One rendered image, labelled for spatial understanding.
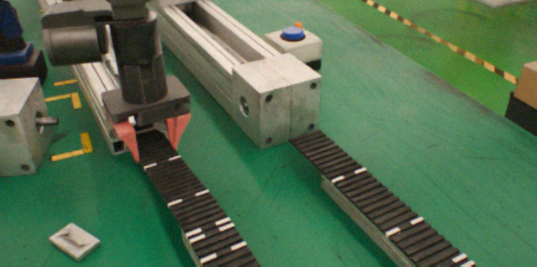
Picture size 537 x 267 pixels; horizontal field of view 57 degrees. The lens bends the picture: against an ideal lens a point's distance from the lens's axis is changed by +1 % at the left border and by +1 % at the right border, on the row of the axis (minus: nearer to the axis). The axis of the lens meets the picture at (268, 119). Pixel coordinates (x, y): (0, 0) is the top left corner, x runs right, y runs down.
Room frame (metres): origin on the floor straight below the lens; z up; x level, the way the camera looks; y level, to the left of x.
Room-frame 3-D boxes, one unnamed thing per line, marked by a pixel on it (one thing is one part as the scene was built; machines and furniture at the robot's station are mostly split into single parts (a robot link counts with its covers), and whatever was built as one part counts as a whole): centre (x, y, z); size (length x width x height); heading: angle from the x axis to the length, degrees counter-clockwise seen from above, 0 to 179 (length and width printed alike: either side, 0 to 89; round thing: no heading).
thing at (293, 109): (0.65, -0.02, 0.83); 0.12 x 0.09 x 0.10; 119
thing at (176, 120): (0.57, 0.15, 0.83); 0.07 x 0.07 x 0.09; 28
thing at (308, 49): (0.84, -0.04, 0.81); 0.10 x 0.08 x 0.06; 119
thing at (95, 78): (0.94, 0.37, 0.82); 0.80 x 0.10 x 0.09; 29
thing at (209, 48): (1.03, 0.20, 0.82); 0.80 x 0.10 x 0.09; 29
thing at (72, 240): (0.40, 0.22, 0.78); 0.05 x 0.03 x 0.01; 55
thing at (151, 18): (0.56, 0.17, 0.96); 0.07 x 0.06 x 0.07; 102
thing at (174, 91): (0.56, 0.16, 0.90); 0.10 x 0.07 x 0.07; 119
